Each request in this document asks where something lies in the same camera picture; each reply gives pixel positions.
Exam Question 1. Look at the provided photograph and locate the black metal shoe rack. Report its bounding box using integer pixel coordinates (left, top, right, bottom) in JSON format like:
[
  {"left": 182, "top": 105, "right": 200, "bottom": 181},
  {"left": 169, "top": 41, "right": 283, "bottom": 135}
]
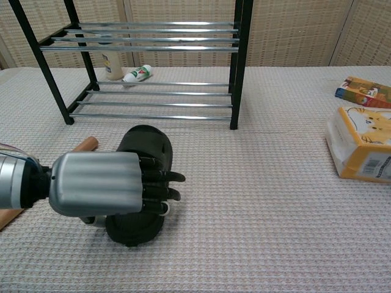
[{"left": 7, "top": 0, "right": 254, "bottom": 131}]

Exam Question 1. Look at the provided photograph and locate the wooden rolling pin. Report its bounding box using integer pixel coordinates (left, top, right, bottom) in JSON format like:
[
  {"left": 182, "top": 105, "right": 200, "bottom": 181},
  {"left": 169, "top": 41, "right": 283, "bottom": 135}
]
[{"left": 0, "top": 136, "right": 100, "bottom": 232}]

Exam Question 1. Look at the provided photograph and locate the orange blue carton box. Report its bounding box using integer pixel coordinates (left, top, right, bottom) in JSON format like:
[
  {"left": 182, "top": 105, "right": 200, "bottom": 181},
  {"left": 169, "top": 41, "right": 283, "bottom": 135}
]
[{"left": 334, "top": 76, "right": 391, "bottom": 110}]

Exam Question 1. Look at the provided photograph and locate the black slipper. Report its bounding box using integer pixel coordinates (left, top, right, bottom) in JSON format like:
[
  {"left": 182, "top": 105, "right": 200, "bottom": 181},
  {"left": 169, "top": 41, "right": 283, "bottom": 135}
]
[{"left": 105, "top": 124, "right": 174, "bottom": 247}]

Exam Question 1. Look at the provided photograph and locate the white woven tablecloth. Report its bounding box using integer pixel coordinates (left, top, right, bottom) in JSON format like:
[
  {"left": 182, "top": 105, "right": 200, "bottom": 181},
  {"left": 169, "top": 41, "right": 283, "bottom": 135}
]
[{"left": 0, "top": 65, "right": 391, "bottom": 293}]

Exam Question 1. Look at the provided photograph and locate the small white green bottle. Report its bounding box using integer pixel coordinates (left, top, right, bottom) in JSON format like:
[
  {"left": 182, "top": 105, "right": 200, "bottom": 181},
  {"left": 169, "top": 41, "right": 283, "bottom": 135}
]
[{"left": 121, "top": 64, "right": 153, "bottom": 83}]

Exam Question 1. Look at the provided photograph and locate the cat print tissue pack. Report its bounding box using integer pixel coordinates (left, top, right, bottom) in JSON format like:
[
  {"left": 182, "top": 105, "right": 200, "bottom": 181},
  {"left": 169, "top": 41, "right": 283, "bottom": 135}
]
[{"left": 325, "top": 106, "right": 391, "bottom": 184}]

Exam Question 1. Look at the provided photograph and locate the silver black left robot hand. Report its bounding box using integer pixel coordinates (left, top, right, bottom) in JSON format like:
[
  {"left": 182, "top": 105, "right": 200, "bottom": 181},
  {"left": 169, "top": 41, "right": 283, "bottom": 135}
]
[{"left": 48, "top": 151, "right": 186, "bottom": 228}]

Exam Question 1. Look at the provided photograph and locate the beige folding screen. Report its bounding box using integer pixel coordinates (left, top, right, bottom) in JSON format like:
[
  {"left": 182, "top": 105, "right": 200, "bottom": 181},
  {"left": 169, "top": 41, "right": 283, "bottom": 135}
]
[{"left": 0, "top": 0, "right": 391, "bottom": 70}]

